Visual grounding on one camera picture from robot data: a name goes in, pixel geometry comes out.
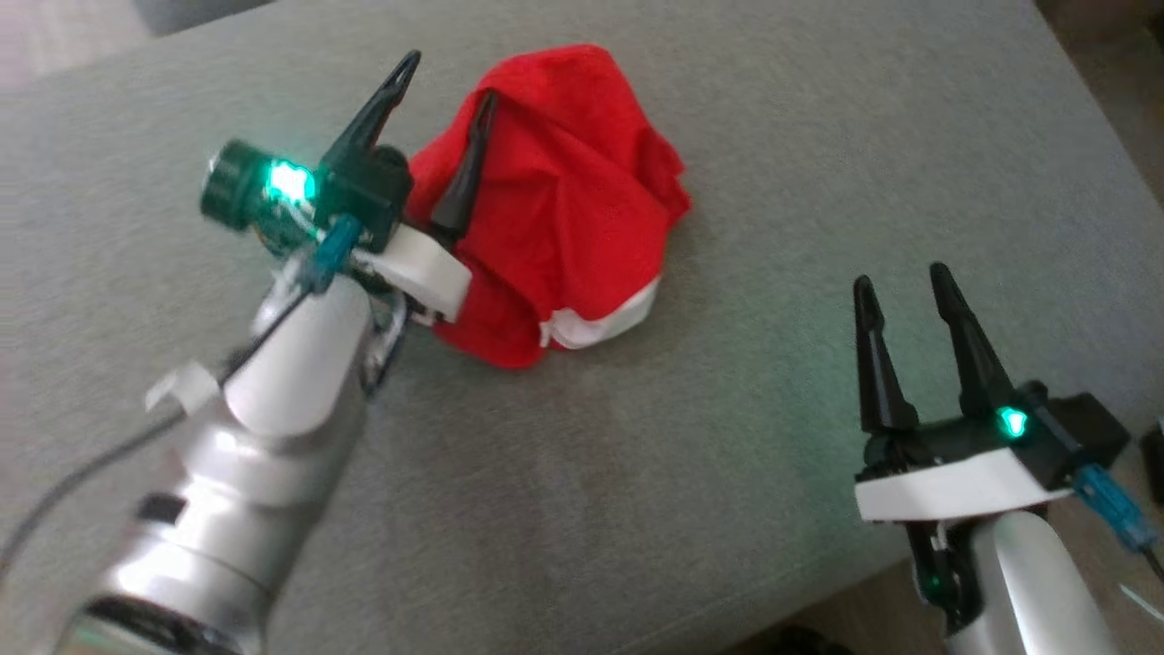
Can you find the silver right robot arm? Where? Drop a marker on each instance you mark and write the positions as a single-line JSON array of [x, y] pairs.
[[1028, 591]]

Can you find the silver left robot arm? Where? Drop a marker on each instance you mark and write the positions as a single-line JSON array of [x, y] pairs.
[[273, 409]]

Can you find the red garment with white trim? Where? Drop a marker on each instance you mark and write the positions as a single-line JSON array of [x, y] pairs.
[[564, 182]]

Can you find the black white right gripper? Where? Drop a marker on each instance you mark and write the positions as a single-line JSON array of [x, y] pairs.
[[955, 482]]

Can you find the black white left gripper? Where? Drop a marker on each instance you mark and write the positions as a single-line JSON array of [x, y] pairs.
[[427, 273]]

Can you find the red folded cloth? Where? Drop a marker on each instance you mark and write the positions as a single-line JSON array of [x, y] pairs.
[[727, 455]]

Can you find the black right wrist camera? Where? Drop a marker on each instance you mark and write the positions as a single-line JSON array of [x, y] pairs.
[[1087, 428]]

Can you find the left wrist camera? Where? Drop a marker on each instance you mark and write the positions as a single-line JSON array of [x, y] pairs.
[[245, 196]]

